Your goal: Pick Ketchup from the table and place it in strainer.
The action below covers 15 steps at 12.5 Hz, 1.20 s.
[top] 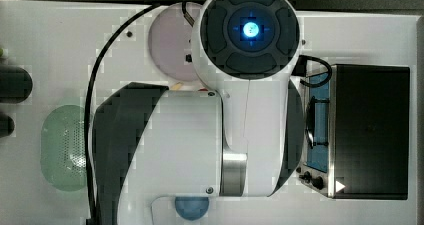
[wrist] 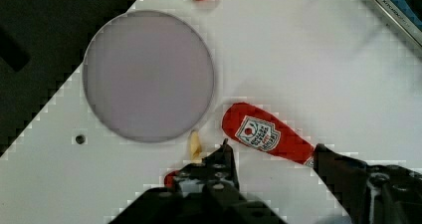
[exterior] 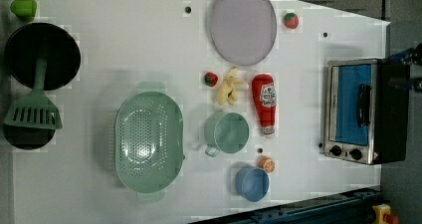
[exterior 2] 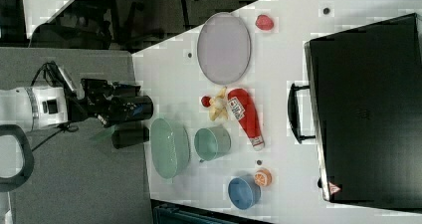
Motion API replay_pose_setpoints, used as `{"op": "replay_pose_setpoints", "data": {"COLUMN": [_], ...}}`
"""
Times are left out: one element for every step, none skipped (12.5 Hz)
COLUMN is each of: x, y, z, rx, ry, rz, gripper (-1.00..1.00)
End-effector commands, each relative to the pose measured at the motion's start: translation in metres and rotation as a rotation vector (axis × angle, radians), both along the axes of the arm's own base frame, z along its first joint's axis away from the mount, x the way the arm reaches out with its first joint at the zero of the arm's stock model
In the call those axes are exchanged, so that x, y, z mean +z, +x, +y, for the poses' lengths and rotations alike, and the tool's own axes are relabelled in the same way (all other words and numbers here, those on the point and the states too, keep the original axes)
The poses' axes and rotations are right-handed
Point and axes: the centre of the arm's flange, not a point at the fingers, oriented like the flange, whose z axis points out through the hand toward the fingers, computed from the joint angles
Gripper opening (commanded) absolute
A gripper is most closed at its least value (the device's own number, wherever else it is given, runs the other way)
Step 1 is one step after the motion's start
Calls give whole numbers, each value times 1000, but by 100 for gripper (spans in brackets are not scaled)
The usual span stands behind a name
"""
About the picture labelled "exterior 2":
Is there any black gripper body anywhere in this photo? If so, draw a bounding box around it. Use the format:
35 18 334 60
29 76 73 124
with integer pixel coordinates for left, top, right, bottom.
67 79 140 127

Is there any red plush ketchup bottle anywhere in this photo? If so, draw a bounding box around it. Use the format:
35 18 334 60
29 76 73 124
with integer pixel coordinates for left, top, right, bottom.
228 89 265 151

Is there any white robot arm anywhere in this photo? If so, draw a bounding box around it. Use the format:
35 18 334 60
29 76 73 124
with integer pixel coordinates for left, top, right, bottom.
1 61 140 193

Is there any black cylindrical cup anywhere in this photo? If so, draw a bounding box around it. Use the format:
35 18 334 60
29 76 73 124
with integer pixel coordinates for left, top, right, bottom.
109 96 153 123

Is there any small red plush strawberry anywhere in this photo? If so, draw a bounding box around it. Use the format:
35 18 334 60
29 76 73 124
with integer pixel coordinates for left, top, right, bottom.
201 96 211 108

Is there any yellow plush banana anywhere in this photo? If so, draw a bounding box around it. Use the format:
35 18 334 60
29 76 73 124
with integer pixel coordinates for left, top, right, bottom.
209 87 228 121

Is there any light green cup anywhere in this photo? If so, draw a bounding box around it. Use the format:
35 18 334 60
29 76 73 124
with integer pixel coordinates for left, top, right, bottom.
194 125 231 161

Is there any dark teal crate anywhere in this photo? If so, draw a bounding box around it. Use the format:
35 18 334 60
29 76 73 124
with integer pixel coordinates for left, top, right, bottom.
153 204 268 224

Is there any large grey plate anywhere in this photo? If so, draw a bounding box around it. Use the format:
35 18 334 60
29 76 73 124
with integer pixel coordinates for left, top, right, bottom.
197 12 251 85

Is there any blue bowl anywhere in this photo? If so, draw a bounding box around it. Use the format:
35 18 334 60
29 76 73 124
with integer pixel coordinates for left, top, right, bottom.
228 175 261 210

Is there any red strawberry toy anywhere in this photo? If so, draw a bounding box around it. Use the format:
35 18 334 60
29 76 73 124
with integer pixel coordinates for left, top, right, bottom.
255 15 274 31

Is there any orange slice toy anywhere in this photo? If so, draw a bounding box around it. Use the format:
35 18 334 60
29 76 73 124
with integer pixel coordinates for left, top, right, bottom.
254 168 272 187

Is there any black toaster oven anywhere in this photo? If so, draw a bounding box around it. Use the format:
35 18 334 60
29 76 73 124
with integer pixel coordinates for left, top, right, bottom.
305 13 422 212

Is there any black oven door handle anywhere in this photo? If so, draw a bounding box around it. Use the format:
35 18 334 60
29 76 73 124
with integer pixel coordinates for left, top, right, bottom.
288 84 315 143

